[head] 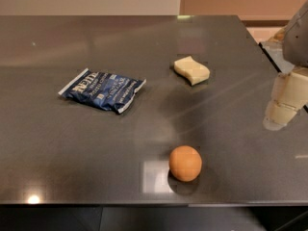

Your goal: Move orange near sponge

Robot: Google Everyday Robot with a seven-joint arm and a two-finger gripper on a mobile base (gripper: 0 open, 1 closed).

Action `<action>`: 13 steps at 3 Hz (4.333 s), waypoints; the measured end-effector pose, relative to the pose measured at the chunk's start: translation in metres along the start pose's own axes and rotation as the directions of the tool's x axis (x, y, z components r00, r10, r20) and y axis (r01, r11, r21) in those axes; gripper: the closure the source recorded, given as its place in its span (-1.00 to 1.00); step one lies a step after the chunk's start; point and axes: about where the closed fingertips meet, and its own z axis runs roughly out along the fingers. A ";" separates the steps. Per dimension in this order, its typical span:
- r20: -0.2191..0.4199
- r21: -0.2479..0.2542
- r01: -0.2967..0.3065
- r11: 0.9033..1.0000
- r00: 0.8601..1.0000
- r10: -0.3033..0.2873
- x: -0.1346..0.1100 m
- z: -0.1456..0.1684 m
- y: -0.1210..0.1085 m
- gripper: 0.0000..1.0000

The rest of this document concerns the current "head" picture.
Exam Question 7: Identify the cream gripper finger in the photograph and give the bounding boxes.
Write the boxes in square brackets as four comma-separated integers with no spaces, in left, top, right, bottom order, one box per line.
[269,28,285,42]
[263,66,308,131]

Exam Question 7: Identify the orange fruit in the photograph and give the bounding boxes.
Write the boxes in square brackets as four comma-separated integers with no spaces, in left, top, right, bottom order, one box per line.
[169,145,202,182]

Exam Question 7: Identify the pale yellow wavy sponge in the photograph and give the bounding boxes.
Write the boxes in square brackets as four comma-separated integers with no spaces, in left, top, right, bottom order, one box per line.
[174,56,210,86]

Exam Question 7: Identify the blue chip bag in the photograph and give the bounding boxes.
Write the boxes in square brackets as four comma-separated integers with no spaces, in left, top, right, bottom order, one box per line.
[58,68,146,114]

